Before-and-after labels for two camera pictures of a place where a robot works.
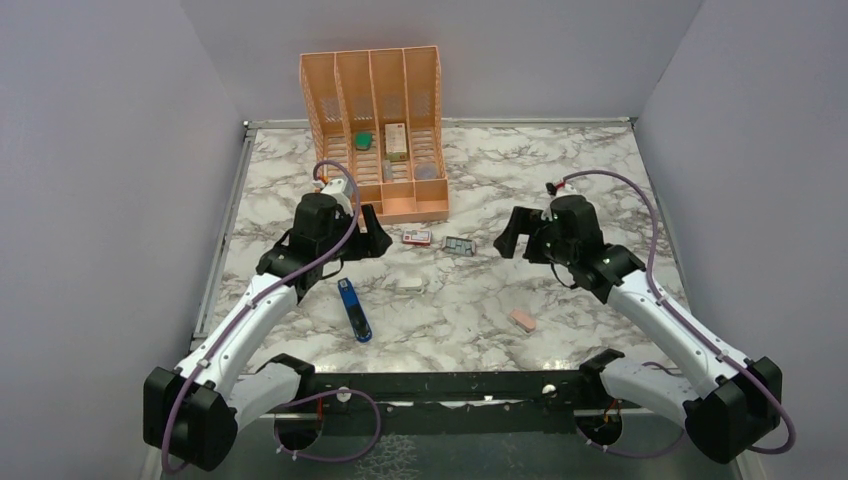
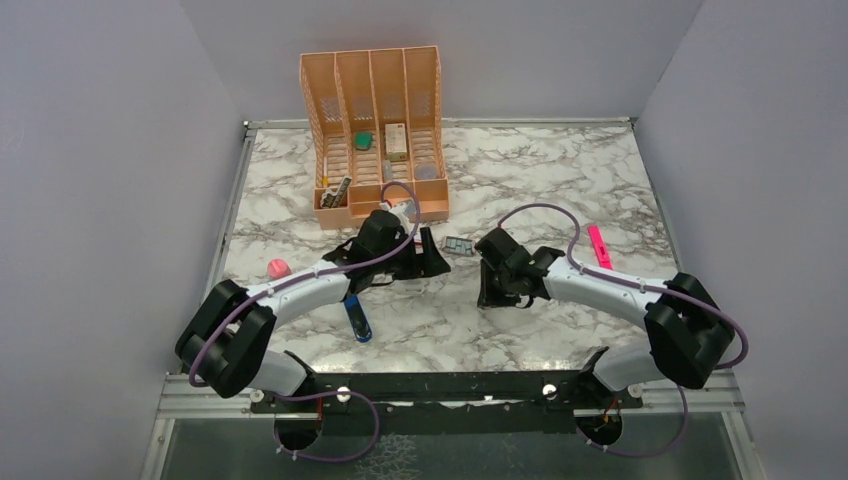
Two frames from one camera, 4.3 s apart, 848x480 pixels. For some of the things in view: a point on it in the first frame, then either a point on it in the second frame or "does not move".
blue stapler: (356, 313) does not move
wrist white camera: (343, 197) → (405, 210)
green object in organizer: (363, 141) does not move
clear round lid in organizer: (426, 172) does not move
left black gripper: (370, 243) → (424, 264)
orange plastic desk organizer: (378, 119) does not move
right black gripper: (525, 220) → (488, 296)
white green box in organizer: (396, 147) does not move
